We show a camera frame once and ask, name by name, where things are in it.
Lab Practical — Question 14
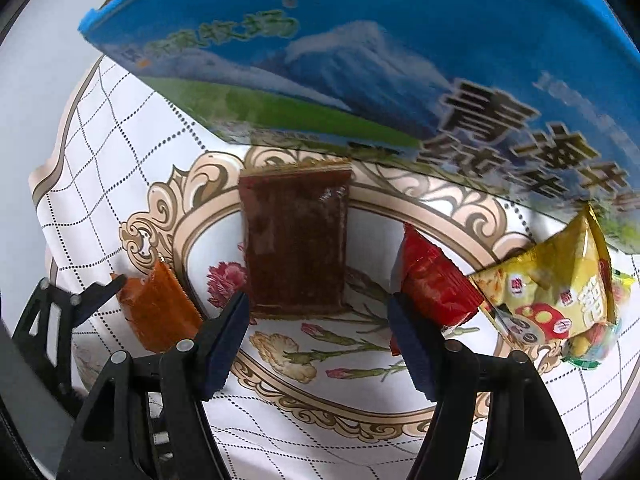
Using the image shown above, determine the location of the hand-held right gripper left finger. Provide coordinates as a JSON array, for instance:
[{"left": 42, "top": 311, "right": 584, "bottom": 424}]
[{"left": 55, "top": 290, "right": 251, "bottom": 480}]

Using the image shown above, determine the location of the yellow panda print snack packet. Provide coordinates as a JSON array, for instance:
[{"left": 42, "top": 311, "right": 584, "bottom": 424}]
[{"left": 470, "top": 202, "right": 617, "bottom": 347}]

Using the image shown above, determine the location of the red triangular snack packet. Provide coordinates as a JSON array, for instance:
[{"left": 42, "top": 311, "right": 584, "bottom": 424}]
[{"left": 389, "top": 222, "right": 485, "bottom": 356}]

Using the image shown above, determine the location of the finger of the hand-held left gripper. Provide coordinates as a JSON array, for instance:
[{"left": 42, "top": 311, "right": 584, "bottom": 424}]
[{"left": 12, "top": 274, "right": 127, "bottom": 402}]

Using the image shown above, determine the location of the colourful candy ball bag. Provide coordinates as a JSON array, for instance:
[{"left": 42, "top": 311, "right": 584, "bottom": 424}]
[{"left": 560, "top": 270, "right": 636, "bottom": 367}]

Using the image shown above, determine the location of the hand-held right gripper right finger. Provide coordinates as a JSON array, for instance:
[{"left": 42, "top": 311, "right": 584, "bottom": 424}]
[{"left": 387, "top": 295, "right": 583, "bottom": 480}]

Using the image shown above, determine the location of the dark red snack packet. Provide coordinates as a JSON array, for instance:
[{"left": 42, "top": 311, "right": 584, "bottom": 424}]
[{"left": 237, "top": 157, "right": 353, "bottom": 317}]

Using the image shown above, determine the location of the blue printed cardboard box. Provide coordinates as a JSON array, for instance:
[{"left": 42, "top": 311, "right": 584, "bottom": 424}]
[{"left": 77, "top": 0, "right": 640, "bottom": 253}]

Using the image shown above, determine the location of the orange snack packet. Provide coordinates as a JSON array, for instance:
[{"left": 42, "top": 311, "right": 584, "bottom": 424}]
[{"left": 110, "top": 260, "right": 205, "bottom": 353}]

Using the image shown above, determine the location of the white checked floral blanket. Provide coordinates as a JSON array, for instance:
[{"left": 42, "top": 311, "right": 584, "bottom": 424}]
[{"left": 27, "top": 55, "right": 640, "bottom": 480}]

